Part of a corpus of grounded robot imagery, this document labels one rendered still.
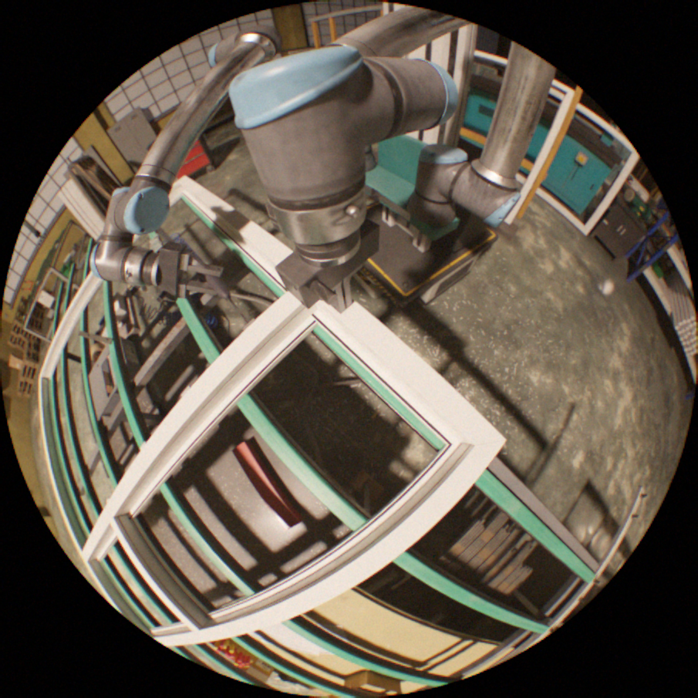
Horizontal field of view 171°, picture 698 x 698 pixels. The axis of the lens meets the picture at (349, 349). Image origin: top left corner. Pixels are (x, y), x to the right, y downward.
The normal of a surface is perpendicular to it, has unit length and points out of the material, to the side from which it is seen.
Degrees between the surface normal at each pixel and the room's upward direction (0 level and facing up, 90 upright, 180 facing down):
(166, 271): 65
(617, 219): 90
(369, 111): 87
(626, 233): 90
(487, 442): 0
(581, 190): 90
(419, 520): 0
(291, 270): 0
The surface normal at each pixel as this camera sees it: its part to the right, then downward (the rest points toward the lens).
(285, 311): -0.07, -0.31
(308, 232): -0.12, 0.95
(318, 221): 0.16, 0.93
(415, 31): 0.56, 0.66
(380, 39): 0.36, 0.59
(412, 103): 0.68, 0.66
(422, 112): 0.69, 0.72
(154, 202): 0.87, 0.46
